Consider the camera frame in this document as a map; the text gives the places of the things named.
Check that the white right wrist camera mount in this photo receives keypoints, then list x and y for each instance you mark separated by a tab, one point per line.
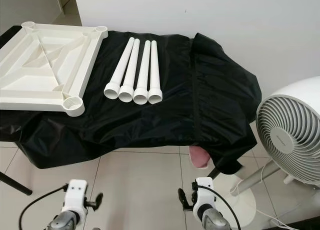
206	194

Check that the pink round stool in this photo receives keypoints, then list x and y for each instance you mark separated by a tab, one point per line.
200	157

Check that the white plastic table top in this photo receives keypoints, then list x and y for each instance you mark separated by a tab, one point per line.
50	65

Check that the black metal table leg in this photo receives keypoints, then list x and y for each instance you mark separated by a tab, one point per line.
16	184

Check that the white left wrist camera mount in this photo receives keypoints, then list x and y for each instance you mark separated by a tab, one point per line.
79	194

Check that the black table cloth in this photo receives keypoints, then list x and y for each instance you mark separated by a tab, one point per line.
190	105

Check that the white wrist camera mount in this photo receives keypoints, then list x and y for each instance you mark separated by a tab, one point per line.
206	194
79	194

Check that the white plastic table leg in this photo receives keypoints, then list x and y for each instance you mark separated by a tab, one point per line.
154	72
143	72
120	67
131	70

